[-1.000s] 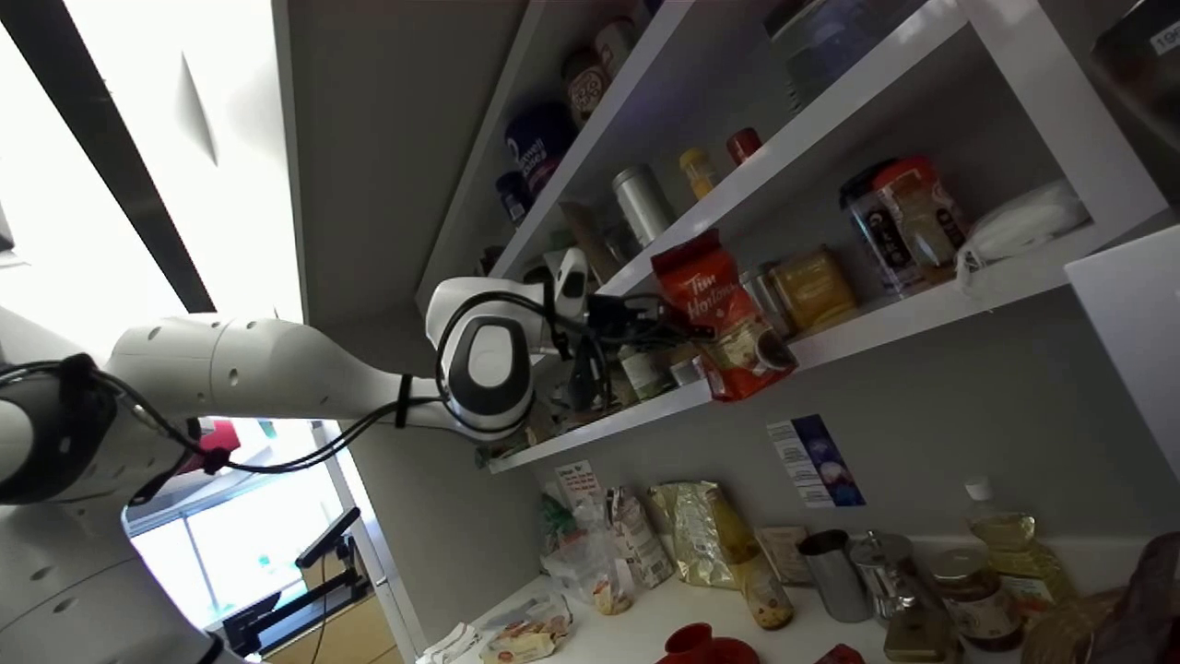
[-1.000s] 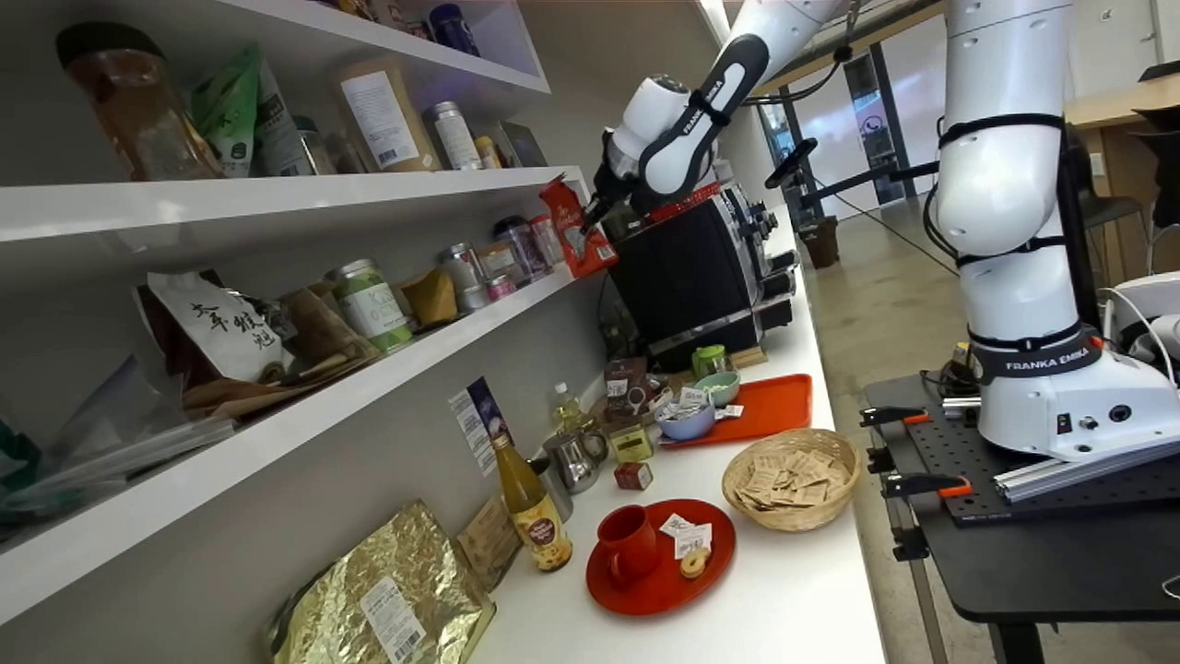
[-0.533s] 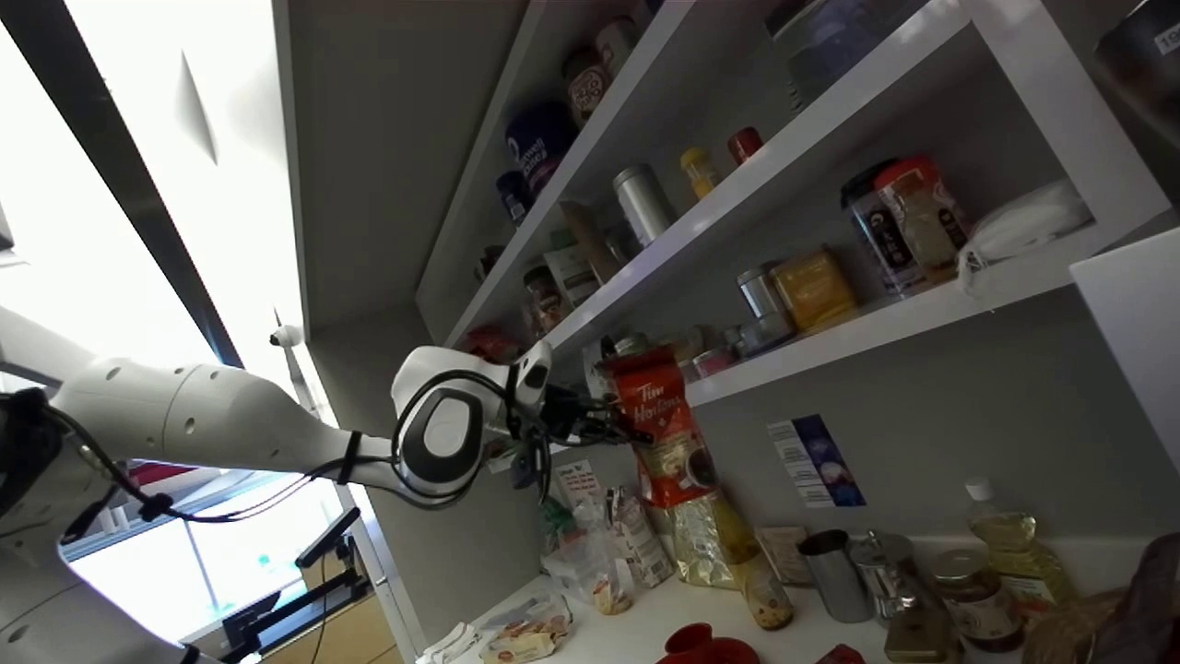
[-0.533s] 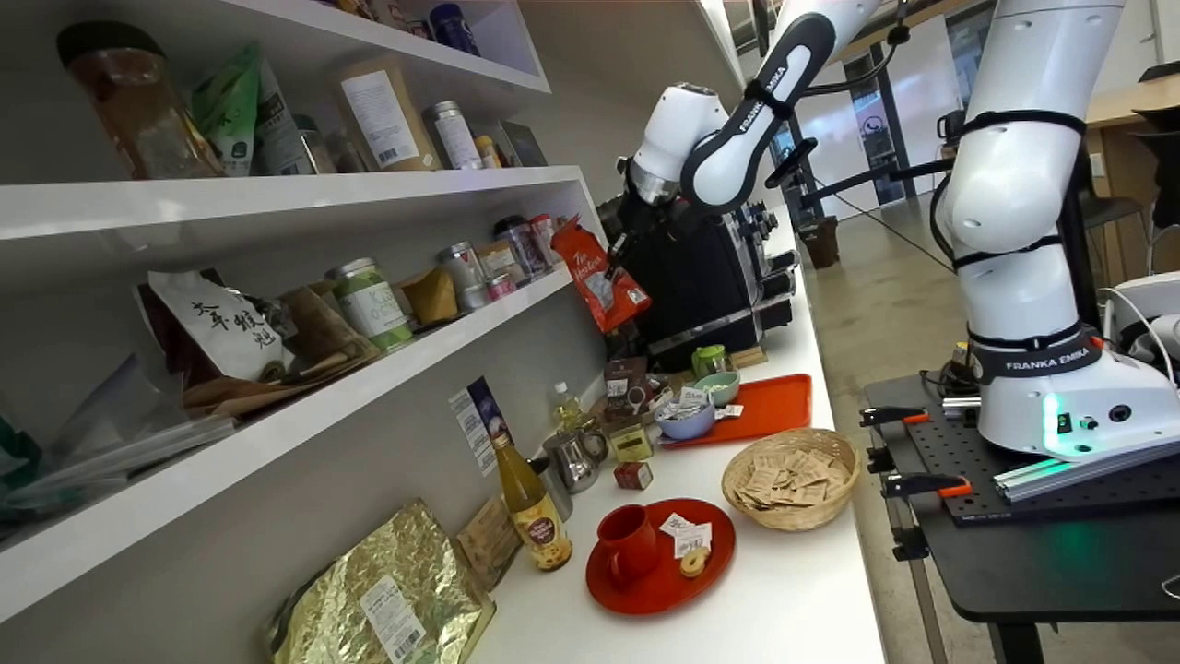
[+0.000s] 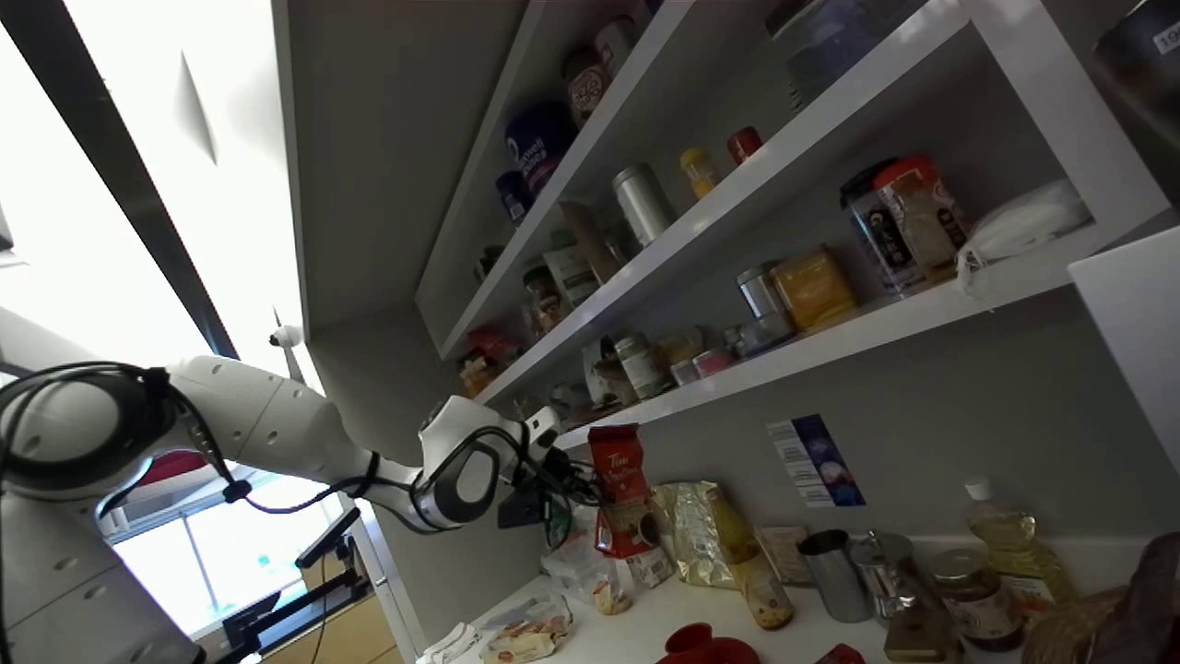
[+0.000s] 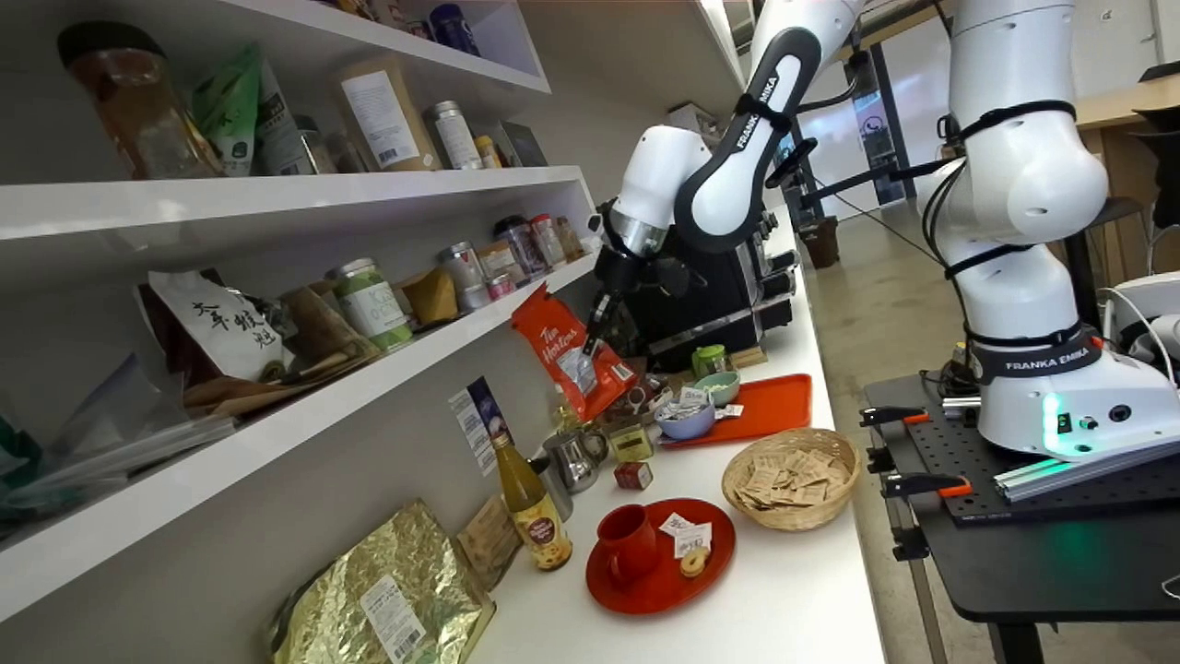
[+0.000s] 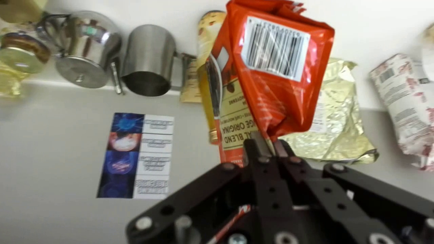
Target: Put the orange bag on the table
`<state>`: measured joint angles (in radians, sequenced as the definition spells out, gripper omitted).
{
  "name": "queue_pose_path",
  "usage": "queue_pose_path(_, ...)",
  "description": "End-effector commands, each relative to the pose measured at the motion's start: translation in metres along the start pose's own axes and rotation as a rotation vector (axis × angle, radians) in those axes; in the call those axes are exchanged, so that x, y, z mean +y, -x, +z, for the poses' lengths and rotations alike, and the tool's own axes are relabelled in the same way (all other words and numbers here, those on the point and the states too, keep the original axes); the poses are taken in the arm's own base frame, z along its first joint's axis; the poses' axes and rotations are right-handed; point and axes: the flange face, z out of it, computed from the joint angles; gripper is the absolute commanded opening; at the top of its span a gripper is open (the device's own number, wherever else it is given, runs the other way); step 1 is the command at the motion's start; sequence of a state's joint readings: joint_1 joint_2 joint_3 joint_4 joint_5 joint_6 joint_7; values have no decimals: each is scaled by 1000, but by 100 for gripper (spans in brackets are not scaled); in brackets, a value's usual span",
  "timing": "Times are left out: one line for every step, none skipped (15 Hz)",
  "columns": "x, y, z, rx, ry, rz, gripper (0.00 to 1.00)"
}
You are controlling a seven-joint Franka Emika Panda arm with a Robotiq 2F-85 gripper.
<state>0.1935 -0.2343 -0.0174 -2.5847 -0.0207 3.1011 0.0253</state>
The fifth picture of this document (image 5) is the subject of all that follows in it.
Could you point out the green tin box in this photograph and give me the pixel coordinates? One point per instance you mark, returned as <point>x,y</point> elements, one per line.
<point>916,627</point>

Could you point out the small yellow jar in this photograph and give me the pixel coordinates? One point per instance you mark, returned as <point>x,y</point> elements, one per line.
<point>700,172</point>

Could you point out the small red tin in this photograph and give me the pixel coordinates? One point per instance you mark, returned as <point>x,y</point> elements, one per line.
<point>841,654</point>

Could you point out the grey labelled can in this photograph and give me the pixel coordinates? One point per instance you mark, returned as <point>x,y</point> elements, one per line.
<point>760,313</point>

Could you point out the orange red coffee bag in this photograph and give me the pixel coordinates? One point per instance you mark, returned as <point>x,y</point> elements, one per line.
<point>622,484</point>

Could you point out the dark woven basket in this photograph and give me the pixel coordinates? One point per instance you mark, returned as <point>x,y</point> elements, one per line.
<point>1071,632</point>

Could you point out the spice jar with red lid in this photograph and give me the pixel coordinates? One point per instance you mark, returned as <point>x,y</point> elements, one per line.
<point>925,215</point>

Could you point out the white labelled jar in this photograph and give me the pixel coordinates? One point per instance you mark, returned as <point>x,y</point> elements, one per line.
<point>643,366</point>

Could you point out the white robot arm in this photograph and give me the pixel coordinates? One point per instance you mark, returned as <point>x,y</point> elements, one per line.
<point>272,424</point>

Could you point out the blue canister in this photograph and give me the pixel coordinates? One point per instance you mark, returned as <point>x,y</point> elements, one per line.
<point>535,146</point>

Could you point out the blue white carton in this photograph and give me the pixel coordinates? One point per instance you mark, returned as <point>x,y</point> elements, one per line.
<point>811,463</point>

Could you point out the small yellow gold pouch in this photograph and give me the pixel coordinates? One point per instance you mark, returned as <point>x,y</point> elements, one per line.
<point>811,292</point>

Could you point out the plain white bag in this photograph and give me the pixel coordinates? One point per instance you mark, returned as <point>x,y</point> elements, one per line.
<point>1027,221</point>

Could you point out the small red jar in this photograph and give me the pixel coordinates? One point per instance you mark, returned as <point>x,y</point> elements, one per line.
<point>744,146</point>

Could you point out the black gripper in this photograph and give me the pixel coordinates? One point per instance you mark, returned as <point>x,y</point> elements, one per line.
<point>535,484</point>

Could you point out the white shelf unit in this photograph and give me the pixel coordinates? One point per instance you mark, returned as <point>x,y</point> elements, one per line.
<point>859,134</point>

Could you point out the gold foil bag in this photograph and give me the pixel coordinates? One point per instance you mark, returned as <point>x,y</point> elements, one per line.
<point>707,533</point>

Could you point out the glass jar with metal lid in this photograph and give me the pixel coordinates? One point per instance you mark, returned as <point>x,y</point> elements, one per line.
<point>981,602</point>

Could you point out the clear plastic food bag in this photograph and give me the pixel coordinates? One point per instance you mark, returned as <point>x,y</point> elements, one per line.
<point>529,636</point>

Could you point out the silver can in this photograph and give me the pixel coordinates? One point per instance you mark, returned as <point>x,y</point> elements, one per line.
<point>643,203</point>

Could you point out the black camera stand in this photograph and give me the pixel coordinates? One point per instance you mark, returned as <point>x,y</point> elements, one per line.
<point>296,590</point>

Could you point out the blue box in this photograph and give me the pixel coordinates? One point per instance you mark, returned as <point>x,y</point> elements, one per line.
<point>877,232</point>

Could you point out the clear yellow oil bottle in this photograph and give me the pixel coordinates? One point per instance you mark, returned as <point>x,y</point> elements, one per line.
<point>1015,535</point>

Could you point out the red plastic plate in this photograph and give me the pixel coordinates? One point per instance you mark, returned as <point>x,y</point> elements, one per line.
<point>723,650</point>

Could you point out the red plastic cup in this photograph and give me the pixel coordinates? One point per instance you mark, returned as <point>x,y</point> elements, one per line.
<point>689,640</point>

